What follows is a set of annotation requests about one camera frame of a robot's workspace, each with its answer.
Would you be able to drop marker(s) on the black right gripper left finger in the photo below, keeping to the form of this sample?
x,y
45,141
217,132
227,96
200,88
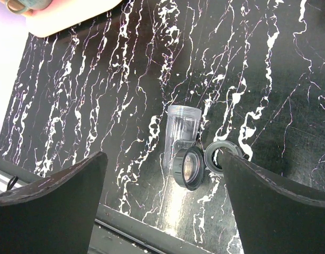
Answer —
x,y
54,214

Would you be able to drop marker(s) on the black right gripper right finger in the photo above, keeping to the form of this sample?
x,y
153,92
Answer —
x,y
273,214

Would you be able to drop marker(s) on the grey threaded adapter fitting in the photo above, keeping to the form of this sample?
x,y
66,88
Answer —
x,y
211,154

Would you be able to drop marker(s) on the pink three-tier shelf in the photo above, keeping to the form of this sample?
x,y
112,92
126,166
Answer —
x,y
60,15

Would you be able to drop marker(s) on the teal ceramic mug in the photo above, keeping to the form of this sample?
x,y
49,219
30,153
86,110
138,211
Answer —
x,y
22,6

